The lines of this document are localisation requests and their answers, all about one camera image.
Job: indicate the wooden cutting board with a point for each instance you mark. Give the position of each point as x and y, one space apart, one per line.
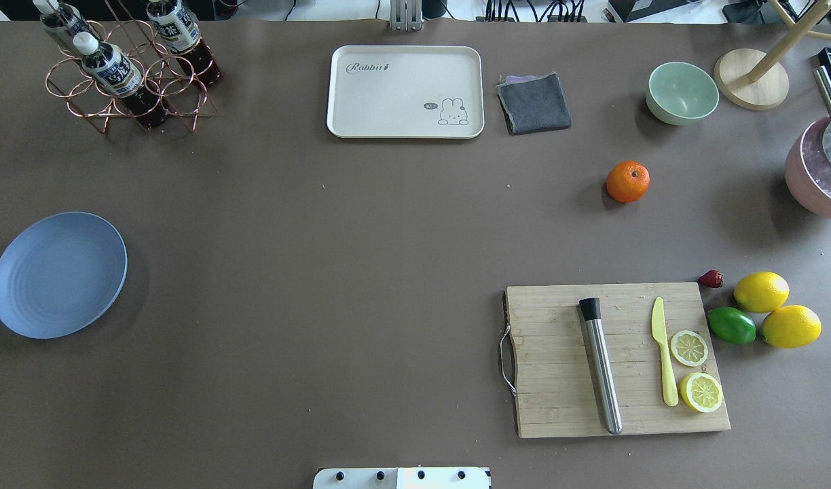
556 394

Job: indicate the right tea bottle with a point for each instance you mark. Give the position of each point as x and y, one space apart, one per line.
179 32

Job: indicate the steel muddler black tip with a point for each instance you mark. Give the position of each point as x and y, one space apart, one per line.
590 309

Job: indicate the whole lemon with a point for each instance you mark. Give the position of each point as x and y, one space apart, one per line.
791 327
761 292

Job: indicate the tea bottle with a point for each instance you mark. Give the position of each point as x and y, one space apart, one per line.
179 32
118 76
62 22

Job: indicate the pink pot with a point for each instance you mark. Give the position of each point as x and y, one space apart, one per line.
808 171

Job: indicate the yellow plastic knife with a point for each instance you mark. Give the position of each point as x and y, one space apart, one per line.
659 335

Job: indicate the copper wire bottle rack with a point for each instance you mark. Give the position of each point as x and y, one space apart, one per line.
129 28

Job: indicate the grey folded cloth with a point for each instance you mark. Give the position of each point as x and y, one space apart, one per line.
534 103

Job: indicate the upper whole lemon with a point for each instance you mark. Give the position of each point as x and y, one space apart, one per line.
761 292

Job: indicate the red strawberry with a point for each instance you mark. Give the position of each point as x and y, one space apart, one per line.
711 279

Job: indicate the green lime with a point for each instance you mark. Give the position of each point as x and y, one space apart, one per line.
732 325

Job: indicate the orange mandarin fruit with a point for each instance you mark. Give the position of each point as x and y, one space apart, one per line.
628 182

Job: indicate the metal bracket at table edge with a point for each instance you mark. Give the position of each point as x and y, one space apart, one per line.
406 15

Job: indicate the blue round plate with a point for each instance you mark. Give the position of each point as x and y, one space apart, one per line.
61 274

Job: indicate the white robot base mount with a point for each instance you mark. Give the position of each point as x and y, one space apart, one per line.
404 477

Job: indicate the wooden stand with base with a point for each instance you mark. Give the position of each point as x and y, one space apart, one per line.
755 80

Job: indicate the front tea bottle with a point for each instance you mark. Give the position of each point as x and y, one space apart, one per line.
118 76

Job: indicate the green ceramic bowl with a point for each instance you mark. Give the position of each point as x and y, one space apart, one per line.
679 93

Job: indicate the lower lemon half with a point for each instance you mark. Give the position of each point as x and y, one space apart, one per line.
701 392

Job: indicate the upper lemon slice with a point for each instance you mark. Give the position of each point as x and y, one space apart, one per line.
689 348

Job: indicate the cream rabbit tray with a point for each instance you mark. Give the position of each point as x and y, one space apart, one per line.
405 92

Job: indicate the lower whole lemon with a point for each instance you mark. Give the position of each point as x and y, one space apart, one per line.
791 327

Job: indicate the left back tea bottle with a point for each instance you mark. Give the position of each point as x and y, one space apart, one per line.
62 22

